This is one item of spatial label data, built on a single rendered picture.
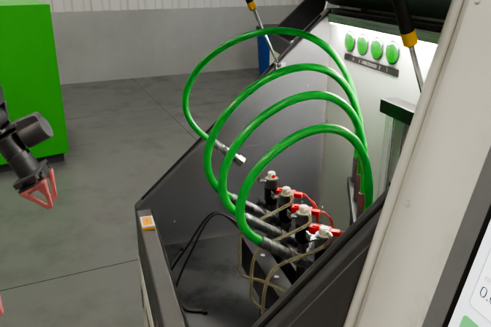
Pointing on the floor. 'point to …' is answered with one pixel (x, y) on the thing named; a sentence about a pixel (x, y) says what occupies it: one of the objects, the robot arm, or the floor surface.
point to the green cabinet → (31, 73)
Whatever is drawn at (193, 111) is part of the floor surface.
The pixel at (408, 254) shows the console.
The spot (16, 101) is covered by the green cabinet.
